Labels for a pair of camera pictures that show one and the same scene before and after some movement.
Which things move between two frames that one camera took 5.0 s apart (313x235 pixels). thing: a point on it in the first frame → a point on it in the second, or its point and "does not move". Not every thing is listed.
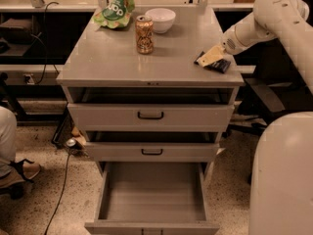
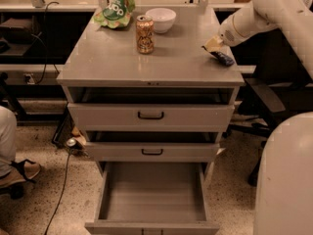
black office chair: x=276 y=89 does not move
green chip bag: x=116 y=14 does not move
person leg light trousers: x=8 y=140 does not move
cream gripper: x=229 y=44 → x=229 y=34
